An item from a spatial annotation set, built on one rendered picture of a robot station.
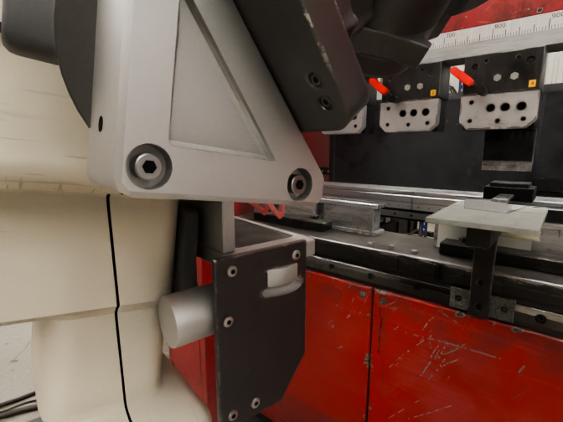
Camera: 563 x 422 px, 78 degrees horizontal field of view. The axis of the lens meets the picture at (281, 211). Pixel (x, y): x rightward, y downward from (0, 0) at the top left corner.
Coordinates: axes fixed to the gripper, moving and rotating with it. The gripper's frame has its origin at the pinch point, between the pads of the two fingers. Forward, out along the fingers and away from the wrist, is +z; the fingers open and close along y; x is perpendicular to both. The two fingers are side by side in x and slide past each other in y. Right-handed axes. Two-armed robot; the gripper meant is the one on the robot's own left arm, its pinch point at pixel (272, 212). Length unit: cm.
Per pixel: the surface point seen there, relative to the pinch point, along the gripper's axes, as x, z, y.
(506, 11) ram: -58, -18, -26
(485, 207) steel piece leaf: -31.7, 14.8, -29.0
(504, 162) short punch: -48, 13, -27
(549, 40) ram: -56, -11, -34
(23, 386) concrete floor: 88, 67, 136
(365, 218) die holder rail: -31.6, 24.0, 5.0
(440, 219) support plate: -17.5, 8.7, -27.0
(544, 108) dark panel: -100, 21, -20
